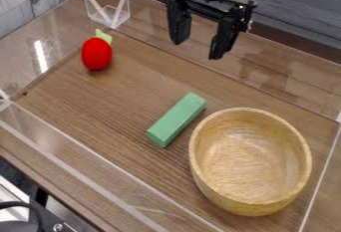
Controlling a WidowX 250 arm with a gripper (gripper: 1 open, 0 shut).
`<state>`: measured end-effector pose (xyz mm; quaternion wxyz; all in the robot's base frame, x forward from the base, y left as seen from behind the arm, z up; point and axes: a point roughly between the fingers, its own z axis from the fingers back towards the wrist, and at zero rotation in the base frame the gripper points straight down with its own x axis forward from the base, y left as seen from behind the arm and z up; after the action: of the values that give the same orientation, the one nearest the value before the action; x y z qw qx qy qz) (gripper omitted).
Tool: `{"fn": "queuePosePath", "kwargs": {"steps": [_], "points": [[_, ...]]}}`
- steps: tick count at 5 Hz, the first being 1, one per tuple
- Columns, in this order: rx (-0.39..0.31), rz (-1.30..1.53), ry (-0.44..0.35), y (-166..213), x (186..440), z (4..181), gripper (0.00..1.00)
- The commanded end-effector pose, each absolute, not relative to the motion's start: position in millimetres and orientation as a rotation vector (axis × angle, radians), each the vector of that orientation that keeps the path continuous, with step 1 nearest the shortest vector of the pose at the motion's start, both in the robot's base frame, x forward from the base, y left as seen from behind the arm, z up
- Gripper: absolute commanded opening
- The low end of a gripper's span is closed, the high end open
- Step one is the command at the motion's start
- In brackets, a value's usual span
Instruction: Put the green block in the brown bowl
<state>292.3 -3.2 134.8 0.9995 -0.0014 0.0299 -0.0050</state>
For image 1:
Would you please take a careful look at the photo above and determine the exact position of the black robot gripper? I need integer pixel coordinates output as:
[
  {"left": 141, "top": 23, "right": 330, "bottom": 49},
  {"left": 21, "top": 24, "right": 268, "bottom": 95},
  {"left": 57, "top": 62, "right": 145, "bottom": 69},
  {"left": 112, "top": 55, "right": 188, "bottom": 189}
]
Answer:
[{"left": 165, "top": 0, "right": 256, "bottom": 60}]

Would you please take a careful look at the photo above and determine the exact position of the small green wedge block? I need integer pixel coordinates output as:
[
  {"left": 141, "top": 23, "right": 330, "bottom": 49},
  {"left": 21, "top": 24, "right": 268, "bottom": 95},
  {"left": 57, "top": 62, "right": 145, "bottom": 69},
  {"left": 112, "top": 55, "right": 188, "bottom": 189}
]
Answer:
[{"left": 95, "top": 29, "right": 113, "bottom": 45}]

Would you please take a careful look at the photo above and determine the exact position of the green rectangular block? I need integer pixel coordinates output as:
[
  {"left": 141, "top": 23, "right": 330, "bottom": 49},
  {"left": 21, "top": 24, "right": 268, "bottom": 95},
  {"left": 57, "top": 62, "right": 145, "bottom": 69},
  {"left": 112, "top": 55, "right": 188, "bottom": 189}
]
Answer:
[{"left": 147, "top": 93, "right": 206, "bottom": 147}]

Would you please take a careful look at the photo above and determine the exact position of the light wooden bowl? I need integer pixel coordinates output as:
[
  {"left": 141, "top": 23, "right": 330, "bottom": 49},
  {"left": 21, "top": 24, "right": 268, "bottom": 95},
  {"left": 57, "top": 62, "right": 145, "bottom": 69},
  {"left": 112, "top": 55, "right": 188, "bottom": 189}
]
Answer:
[{"left": 188, "top": 108, "right": 313, "bottom": 217}]

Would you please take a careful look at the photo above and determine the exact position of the red ball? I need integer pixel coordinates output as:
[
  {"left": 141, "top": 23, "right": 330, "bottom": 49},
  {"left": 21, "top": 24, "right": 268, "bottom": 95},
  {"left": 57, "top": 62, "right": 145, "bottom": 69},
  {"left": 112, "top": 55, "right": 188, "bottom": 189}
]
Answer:
[{"left": 81, "top": 38, "right": 113, "bottom": 71}]

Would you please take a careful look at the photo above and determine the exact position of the clear acrylic corner bracket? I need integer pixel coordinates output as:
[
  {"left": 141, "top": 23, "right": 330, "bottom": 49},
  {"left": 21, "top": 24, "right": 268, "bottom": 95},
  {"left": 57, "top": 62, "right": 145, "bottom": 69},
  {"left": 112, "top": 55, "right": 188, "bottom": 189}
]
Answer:
[{"left": 84, "top": 0, "right": 131, "bottom": 29}]

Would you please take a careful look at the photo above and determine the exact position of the clear acrylic tray wall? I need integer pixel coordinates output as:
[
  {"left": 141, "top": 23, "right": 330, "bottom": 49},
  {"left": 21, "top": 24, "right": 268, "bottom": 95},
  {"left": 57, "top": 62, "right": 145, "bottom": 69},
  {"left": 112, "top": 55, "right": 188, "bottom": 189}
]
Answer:
[{"left": 0, "top": 91, "right": 222, "bottom": 232}]

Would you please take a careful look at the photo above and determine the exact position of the black device with cable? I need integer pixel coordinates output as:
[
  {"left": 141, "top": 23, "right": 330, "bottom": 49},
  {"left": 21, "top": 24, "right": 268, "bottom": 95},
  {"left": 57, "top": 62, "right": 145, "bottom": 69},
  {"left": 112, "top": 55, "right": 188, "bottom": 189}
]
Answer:
[{"left": 0, "top": 199, "right": 95, "bottom": 232}]

